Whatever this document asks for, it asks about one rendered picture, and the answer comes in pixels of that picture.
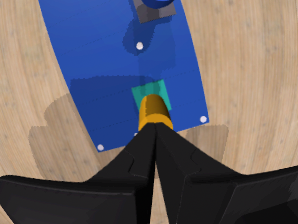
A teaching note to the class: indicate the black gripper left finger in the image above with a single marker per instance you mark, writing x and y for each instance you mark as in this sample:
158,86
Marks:
121,193

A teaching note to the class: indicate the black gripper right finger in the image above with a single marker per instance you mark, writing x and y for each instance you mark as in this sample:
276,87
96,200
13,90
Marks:
200,190

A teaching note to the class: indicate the blue circuit board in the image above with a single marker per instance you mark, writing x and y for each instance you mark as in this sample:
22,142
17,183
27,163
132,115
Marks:
124,73

